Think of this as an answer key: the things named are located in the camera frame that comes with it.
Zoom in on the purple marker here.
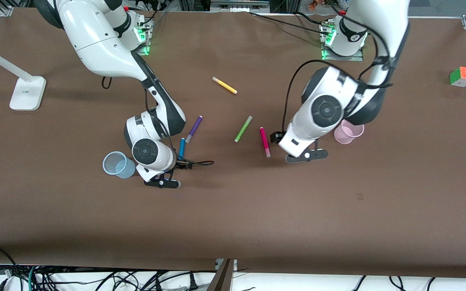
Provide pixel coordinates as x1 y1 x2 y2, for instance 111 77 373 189
185 116 203 143

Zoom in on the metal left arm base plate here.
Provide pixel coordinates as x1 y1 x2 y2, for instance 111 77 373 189
320 21 364 62

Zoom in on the brown paper table cover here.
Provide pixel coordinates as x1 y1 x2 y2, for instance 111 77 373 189
0 7 466 279

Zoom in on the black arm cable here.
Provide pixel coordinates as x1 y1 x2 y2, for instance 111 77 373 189
101 75 215 168
282 24 394 135

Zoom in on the black cable on table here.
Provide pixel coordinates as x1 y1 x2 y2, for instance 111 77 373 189
248 11 331 35

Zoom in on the translucent pink cup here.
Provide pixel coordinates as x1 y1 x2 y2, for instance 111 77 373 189
334 123 365 145

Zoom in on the green marker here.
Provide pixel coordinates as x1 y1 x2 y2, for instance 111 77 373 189
234 116 253 143

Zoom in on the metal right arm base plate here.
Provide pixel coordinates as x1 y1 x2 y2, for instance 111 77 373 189
130 18 153 56

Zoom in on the aluminium frame post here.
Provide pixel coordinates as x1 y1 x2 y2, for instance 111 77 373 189
206 258 237 291

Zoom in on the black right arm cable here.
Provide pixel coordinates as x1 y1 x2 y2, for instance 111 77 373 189
101 75 215 168

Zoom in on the colourful puzzle cube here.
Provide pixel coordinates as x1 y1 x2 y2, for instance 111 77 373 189
449 66 466 88

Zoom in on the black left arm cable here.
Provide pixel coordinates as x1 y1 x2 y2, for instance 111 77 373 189
282 24 394 135

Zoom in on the translucent blue cup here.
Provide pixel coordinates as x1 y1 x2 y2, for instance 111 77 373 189
102 151 137 179

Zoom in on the yellow marker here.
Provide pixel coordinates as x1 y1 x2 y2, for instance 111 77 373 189
212 76 238 95

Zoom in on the pink marker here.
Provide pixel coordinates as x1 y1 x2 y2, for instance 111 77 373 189
259 127 271 158

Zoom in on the white desk lamp stand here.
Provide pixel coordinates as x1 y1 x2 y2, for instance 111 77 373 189
0 40 47 112

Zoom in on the grey metal box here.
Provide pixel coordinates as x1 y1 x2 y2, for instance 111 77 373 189
210 0 271 13

